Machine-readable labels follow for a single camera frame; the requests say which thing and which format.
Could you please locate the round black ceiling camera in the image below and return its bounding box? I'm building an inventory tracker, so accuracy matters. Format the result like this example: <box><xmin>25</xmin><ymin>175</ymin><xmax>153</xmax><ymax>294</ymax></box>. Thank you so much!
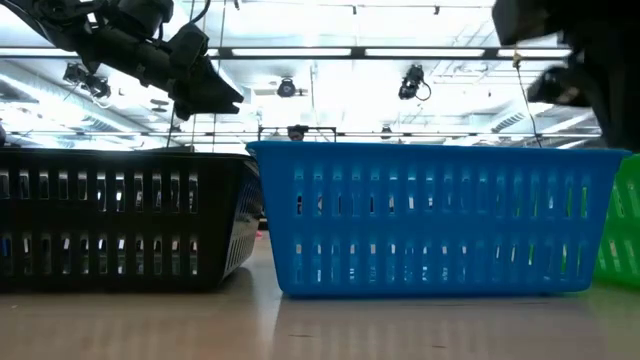
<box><xmin>276</xmin><ymin>77</ymin><xmax>298</xmax><ymax>99</ymax></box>

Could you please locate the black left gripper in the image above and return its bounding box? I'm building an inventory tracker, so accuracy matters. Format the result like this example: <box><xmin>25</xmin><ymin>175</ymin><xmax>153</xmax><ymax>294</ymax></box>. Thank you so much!
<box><xmin>74</xmin><ymin>23</ymin><xmax>245</xmax><ymax>121</ymax></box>

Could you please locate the black hanging camera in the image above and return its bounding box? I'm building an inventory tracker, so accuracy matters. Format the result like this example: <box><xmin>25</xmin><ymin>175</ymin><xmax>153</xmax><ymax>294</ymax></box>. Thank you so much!
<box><xmin>398</xmin><ymin>63</ymin><xmax>432</xmax><ymax>102</ymax></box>

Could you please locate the black plastic basket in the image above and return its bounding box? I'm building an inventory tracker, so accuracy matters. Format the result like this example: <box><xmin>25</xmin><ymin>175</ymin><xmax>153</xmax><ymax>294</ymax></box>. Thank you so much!
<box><xmin>0</xmin><ymin>146</ymin><xmax>265</xmax><ymax>293</ymax></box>

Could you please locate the green plastic basket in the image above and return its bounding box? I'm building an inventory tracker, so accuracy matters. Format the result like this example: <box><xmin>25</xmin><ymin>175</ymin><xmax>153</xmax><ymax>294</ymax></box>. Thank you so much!
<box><xmin>592</xmin><ymin>153</ymin><xmax>640</xmax><ymax>289</ymax></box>

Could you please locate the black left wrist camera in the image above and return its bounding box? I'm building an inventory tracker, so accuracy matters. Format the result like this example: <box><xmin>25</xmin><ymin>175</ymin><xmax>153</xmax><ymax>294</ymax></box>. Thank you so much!
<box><xmin>167</xmin><ymin>21</ymin><xmax>211</xmax><ymax>72</ymax></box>

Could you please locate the black rack frame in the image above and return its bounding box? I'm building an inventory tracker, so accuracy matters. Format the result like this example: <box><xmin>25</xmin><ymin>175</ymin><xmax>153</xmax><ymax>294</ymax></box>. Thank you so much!
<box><xmin>257</xmin><ymin>125</ymin><xmax>338</xmax><ymax>143</ymax></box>

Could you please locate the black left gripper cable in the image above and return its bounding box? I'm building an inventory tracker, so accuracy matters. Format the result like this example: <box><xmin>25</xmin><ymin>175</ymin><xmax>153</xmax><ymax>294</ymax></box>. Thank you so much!
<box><xmin>188</xmin><ymin>0</ymin><xmax>214</xmax><ymax>25</ymax></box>

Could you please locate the thin hanging cable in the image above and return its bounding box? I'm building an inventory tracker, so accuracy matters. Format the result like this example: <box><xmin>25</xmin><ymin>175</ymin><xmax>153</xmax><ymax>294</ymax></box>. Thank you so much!
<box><xmin>511</xmin><ymin>47</ymin><xmax>544</xmax><ymax>149</ymax></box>

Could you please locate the black ceiling clamp fixture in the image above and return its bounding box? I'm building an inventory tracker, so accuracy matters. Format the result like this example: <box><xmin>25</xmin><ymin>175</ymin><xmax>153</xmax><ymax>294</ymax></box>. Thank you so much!
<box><xmin>62</xmin><ymin>62</ymin><xmax>112</xmax><ymax>100</ymax></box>

